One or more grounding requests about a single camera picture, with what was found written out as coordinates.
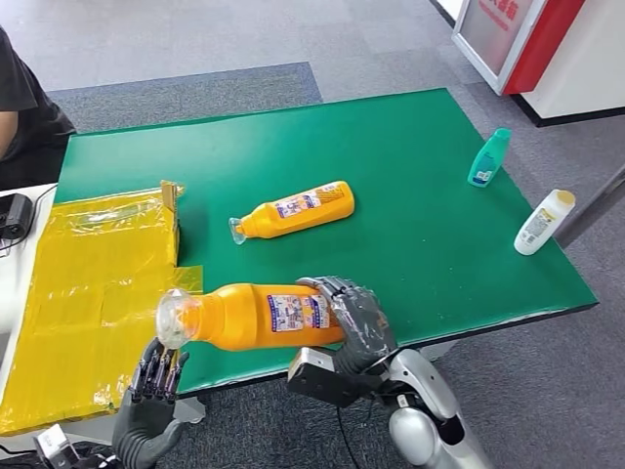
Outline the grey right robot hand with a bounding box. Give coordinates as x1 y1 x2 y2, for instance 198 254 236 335
296 276 398 378

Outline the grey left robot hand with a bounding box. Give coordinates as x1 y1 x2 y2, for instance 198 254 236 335
112 337 190 457

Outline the orange bottle with clear cap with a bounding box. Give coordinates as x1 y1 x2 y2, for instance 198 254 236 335
155 282 348 354
228 180 356 246

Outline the teal plastic bottle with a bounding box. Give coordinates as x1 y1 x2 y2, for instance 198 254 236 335
467 127 513 189

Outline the white bottle with yellow cap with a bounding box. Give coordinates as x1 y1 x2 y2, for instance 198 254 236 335
513 189 576 257

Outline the white table foot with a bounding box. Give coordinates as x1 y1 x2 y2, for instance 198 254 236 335
172 396 207 426
418 341 458 362

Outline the yellow plastic covered cardboard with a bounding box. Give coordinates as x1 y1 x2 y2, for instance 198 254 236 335
0 180 204 436

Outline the green table mat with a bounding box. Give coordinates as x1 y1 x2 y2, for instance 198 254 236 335
53 87 599 396

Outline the white desk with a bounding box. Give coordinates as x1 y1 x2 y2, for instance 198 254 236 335
0 183 57 390

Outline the black device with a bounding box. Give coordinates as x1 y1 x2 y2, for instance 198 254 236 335
0 192 34 242

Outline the red and white display stand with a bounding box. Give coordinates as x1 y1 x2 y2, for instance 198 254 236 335
451 0 586 97

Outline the white counter with black base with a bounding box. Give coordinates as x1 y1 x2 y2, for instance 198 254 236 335
511 0 625 128

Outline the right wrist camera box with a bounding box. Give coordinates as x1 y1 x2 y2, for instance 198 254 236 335
286 346 388 409

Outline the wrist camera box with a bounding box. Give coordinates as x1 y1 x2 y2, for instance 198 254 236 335
32 423 81 469
286 346 388 409

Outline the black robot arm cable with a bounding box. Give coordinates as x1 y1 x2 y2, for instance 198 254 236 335
335 405 365 469

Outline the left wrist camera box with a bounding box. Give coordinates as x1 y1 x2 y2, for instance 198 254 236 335
32 423 81 469

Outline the black device cable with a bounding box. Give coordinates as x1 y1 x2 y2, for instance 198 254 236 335
0 184 58 259

